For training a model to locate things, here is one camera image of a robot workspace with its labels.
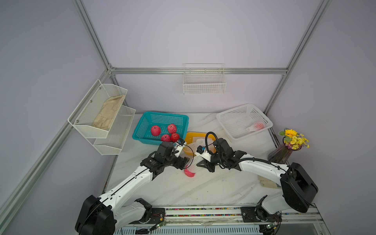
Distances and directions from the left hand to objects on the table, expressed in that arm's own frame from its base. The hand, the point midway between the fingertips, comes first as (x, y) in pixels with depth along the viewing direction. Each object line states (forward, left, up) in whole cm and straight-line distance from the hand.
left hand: (181, 157), depth 82 cm
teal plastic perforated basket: (+23, +30, -10) cm, 39 cm away
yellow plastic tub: (-2, -15, +13) cm, 20 cm away
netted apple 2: (+19, +6, -6) cm, 21 cm away
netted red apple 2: (+17, +12, -6) cm, 22 cm away
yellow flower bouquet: (+3, -59, +12) cm, 60 cm away
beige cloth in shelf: (+13, +41, +18) cm, 47 cm away
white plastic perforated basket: (+38, -48, -11) cm, 62 cm away
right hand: (-3, -10, -3) cm, 11 cm away
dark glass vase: (+2, -58, -1) cm, 58 cm away
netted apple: (+27, +9, -7) cm, 29 cm away
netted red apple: (+24, +20, -6) cm, 32 cm away
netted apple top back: (-6, -4, -7) cm, 10 cm away
